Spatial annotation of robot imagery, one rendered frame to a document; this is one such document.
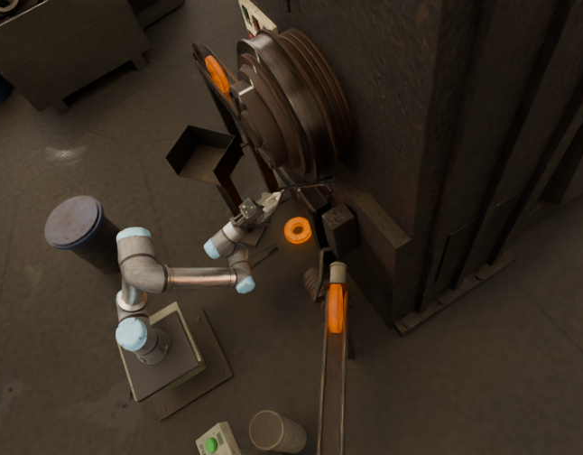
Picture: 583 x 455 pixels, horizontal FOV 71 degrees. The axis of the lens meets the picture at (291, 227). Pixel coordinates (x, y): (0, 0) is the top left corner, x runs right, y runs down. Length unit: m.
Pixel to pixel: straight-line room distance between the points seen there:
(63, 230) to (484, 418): 2.17
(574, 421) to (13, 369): 2.73
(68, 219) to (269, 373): 1.30
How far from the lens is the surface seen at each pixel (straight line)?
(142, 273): 1.44
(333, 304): 1.30
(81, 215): 2.40
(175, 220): 2.65
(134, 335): 1.78
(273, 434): 1.53
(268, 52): 1.16
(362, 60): 1.00
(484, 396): 2.08
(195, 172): 1.98
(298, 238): 2.28
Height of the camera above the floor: 2.01
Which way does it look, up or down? 58 degrees down
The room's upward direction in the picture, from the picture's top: 21 degrees counter-clockwise
